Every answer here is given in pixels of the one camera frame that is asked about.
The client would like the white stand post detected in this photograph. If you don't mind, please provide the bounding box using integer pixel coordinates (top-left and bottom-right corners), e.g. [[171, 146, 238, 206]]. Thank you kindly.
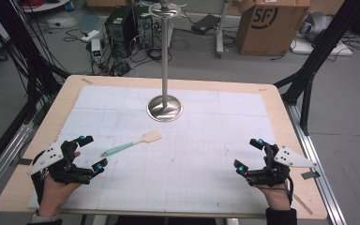
[[215, 0, 233, 60]]

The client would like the black metal frame with cables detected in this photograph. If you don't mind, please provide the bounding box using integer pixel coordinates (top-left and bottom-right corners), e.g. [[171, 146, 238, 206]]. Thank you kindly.
[[0, 0, 71, 126]]

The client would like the grey round appliance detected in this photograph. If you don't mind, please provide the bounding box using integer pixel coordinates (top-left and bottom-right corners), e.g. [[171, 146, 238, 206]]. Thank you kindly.
[[297, 10, 335, 44]]

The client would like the black tape piece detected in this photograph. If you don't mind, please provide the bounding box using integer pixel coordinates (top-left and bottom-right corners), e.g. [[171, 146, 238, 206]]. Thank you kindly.
[[9, 157, 34, 167], [301, 171, 322, 181]]

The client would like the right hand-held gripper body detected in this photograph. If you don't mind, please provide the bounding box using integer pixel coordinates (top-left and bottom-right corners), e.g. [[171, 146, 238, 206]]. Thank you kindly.
[[246, 143, 319, 188]]

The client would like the white flat board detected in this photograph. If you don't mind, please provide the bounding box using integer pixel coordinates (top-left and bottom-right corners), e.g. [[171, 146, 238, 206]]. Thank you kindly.
[[290, 37, 354, 58]]

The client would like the person's left hand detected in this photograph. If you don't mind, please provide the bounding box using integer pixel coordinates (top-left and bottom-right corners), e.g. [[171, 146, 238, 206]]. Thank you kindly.
[[37, 150, 83, 218]]

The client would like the thin wooden stick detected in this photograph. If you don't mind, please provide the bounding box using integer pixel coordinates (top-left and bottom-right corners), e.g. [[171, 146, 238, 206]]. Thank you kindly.
[[292, 192, 314, 217]]

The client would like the black hand strap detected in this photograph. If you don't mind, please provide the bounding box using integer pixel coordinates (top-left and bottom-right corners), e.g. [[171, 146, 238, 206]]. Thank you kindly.
[[30, 151, 46, 205]]

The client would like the flat black device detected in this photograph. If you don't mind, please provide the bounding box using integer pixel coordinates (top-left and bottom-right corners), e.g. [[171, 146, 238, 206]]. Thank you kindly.
[[190, 13, 221, 36]]

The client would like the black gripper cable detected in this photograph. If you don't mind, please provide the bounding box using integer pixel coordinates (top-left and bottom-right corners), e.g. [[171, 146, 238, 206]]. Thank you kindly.
[[284, 173, 295, 205]]

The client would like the aluminium rail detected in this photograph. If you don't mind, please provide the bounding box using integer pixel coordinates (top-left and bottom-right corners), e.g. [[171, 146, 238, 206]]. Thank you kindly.
[[284, 102, 348, 225], [0, 121, 42, 204]]

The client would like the wooden spatula with green handle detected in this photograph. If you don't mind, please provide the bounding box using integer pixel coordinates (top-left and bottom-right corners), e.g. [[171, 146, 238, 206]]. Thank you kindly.
[[100, 129, 163, 158]]

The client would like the white grid paper mat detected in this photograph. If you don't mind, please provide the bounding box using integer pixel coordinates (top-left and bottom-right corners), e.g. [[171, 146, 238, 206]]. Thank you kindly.
[[27, 84, 278, 214]]

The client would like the brown cardboard box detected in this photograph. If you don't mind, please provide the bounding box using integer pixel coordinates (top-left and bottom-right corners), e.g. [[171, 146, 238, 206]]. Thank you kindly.
[[234, 0, 312, 57]]

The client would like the white power strip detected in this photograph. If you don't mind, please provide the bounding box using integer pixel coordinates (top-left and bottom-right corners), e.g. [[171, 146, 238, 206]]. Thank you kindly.
[[81, 29, 101, 43]]

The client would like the person's right hand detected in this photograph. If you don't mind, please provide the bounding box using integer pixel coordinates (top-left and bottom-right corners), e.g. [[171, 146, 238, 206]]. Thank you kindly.
[[256, 183, 293, 211]]

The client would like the small device with green display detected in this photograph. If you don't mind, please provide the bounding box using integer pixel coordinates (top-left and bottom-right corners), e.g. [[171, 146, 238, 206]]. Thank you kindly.
[[90, 37, 103, 65]]

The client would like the metal stand with round base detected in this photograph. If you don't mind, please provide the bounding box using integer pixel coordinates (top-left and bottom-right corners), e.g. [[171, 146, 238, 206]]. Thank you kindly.
[[140, 0, 189, 124]]

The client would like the black computer tower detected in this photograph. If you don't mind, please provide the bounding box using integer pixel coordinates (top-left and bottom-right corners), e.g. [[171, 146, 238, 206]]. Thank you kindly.
[[104, 5, 155, 60]]

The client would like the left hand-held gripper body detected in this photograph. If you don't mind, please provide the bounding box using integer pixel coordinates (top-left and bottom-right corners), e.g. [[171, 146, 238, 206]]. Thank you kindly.
[[27, 140, 94, 186]]

